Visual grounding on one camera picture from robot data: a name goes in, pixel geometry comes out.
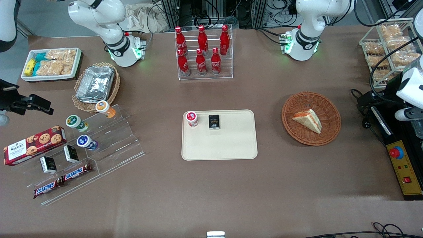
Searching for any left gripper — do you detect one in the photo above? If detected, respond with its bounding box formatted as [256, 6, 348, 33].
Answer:
[357, 77, 402, 113]

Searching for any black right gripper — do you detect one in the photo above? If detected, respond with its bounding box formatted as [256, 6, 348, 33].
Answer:
[0, 79, 54, 116]

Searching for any triangular sandwich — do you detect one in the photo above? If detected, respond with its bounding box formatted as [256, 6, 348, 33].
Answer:
[292, 109, 322, 134]

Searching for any grey arm base connector box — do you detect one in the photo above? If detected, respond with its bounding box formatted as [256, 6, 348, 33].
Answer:
[132, 36, 147, 60]
[279, 32, 293, 55]

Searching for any white rectangular snack tray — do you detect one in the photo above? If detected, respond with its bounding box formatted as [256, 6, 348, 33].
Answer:
[20, 48, 82, 82]

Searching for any clear glass tray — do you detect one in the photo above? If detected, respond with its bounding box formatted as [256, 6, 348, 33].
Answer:
[411, 119, 423, 139]

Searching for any brown wicker basket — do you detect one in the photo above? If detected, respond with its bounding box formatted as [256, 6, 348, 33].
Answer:
[282, 92, 341, 146]

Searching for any light wicker basket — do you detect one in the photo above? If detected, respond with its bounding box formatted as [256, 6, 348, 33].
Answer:
[72, 62, 121, 113]

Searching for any beige plastic tray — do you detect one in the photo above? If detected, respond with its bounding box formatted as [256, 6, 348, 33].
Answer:
[181, 109, 258, 161]

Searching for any rice cracker pack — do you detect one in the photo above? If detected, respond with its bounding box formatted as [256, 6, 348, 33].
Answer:
[364, 41, 385, 55]
[373, 68, 396, 82]
[386, 36, 412, 50]
[36, 60, 73, 76]
[392, 51, 421, 66]
[380, 24, 403, 38]
[367, 55, 390, 68]
[46, 49, 77, 63]

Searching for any green yogurt cup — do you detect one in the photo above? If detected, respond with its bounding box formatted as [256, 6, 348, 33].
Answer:
[65, 115, 89, 133]

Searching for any red Walkers cookie box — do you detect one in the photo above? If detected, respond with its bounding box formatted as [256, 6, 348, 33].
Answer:
[3, 126, 67, 166]

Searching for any black appliance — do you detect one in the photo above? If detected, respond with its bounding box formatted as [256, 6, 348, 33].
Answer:
[370, 99, 423, 201]

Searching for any stack of foil trays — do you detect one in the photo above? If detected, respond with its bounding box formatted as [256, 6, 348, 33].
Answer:
[76, 66, 115, 104]

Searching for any blue yogurt cup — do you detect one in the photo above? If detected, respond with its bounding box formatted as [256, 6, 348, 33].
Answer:
[77, 135, 99, 151]

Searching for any red emergency stop button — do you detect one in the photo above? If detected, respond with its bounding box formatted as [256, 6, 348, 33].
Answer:
[389, 146, 404, 160]

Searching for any orange yogurt cup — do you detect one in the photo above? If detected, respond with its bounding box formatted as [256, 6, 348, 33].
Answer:
[95, 100, 117, 119]

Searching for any Snickers bar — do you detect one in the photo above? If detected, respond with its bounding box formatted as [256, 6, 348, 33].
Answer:
[62, 164, 93, 182]
[33, 179, 63, 199]

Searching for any yellow control panel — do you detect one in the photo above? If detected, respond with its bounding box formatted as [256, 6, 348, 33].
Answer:
[386, 140, 423, 196]

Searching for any clear acrylic stepped display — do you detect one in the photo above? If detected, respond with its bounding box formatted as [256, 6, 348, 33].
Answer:
[20, 104, 146, 206]

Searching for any beige cloth bag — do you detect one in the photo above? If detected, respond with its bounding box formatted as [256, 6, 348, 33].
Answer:
[119, 3, 169, 33]

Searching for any clear acrylic bottle rack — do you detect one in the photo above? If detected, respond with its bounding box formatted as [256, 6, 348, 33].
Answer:
[174, 25, 234, 81]

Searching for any red Coca-Cola bottle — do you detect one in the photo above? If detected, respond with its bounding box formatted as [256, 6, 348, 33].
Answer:
[220, 25, 230, 56]
[196, 49, 207, 76]
[175, 26, 188, 55]
[198, 25, 209, 54]
[211, 47, 222, 75]
[177, 49, 191, 77]

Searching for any red lid yogurt cup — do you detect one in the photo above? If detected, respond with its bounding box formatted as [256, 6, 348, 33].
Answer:
[186, 111, 199, 128]

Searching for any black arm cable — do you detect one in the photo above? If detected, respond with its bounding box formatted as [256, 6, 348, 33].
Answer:
[369, 35, 423, 97]

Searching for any black power cable with plug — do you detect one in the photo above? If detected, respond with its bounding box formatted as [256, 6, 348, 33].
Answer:
[350, 89, 387, 146]

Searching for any white wire rack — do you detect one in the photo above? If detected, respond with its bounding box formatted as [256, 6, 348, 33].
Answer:
[359, 18, 423, 88]

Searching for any black floor cable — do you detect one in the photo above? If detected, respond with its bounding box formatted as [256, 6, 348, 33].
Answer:
[304, 222, 423, 238]

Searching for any black aluminium frame rack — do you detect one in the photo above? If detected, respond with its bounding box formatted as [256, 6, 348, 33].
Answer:
[161, 0, 220, 29]
[251, 0, 299, 29]

